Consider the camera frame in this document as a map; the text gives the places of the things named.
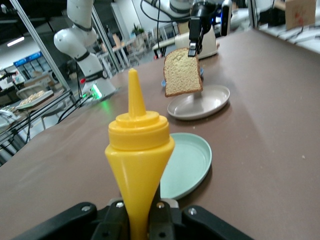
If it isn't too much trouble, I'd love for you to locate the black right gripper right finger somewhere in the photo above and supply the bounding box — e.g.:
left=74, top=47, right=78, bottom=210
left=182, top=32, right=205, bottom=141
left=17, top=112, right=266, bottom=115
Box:
left=148, top=199, right=176, bottom=240

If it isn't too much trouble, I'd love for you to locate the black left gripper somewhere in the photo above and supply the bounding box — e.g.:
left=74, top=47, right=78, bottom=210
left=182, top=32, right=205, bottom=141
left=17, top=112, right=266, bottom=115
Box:
left=187, top=2, right=218, bottom=56

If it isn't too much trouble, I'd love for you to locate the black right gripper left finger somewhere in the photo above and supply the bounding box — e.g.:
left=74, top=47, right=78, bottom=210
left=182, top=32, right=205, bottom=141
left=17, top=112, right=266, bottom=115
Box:
left=92, top=199, right=132, bottom=240

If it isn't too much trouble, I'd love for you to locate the brown bread slice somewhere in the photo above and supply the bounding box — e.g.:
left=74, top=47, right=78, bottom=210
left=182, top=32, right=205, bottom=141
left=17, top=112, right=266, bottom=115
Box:
left=163, top=47, right=204, bottom=98
left=178, top=22, right=190, bottom=35

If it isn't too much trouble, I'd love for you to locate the yellow mustard squeeze bottle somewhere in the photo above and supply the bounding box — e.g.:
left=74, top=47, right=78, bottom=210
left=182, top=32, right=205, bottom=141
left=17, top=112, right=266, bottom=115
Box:
left=104, top=68, right=175, bottom=240

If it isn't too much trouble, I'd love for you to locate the beige plate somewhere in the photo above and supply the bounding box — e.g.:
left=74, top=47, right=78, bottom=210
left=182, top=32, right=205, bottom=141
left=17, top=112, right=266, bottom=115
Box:
left=166, top=84, right=231, bottom=121

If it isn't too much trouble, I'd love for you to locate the mint green plate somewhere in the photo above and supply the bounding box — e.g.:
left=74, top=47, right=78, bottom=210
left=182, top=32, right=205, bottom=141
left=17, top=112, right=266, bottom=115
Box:
left=159, top=132, right=213, bottom=201

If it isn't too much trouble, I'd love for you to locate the cream white toaster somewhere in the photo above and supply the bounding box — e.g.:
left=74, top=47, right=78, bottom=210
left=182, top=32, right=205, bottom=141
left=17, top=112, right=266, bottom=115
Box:
left=174, top=23, right=219, bottom=60

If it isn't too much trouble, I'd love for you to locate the brown cardboard box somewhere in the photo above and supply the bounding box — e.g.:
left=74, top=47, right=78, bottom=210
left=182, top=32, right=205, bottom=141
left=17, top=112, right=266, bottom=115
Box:
left=284, top=0, right=316, bottom=31

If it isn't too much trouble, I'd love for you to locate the tray with food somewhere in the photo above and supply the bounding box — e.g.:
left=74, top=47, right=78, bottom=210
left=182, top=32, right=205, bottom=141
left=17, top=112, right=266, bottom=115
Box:
left=15, top=89, right=55, bottom=110

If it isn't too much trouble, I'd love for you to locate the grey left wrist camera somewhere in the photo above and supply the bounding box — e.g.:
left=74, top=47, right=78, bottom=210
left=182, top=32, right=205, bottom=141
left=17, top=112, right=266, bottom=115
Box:
left=220, top=0, right=233, bottom=36

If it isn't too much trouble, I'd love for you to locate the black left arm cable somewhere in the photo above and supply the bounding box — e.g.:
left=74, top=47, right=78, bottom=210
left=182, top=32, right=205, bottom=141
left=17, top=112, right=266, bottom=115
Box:
left=139, top=0, right=162, bottom=60

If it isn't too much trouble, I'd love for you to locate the aluminium frame post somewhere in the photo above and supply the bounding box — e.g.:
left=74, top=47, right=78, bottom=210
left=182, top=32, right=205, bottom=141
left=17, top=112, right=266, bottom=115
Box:
left=9, top=0, right=75, bottom=101

